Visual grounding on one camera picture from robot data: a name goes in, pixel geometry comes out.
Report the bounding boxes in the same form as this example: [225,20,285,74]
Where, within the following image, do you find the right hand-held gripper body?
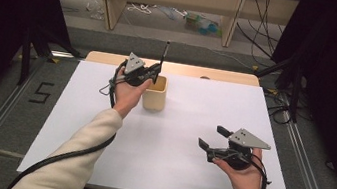
[204,123,274,176]

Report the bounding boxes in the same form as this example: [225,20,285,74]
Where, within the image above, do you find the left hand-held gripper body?
[121,51,160,90]

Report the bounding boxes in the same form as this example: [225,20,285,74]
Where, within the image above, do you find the dark slim pen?
[157,39,171,76]

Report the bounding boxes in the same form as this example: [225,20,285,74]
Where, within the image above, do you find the cream square cup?
[139,73,170,113]

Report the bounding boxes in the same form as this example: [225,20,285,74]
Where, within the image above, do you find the person's left hand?
[110,66,155,123]

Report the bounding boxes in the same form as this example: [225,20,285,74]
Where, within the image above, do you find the person's right hand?
[209,142,274,189]

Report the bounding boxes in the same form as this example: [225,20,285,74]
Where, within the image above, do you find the white table mat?
[16,52,310,189]

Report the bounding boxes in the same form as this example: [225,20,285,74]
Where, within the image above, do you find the green and blue plastic bag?
[181,10,226,39]

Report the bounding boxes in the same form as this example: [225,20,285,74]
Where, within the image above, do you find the clear plastic wrap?
[83,0,108,21]

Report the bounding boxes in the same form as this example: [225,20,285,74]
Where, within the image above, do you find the black metal stand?
[248,51,307,124]
[15,24,86,95]

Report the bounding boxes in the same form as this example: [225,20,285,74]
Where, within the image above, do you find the black floor cables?
[260,88,293,125]

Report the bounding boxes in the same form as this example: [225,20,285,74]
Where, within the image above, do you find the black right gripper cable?
[242,153,276,189]

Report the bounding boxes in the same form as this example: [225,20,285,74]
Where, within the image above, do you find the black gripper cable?
[242,153,276,189]
[5,52,128,189]

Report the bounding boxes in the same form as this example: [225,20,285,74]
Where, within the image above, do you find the white cord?
[125,0,155,16]

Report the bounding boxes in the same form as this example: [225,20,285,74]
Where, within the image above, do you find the hanging black cables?
[231,0,293,63]

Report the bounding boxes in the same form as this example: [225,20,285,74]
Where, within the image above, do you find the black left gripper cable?
[5,52,128,189]

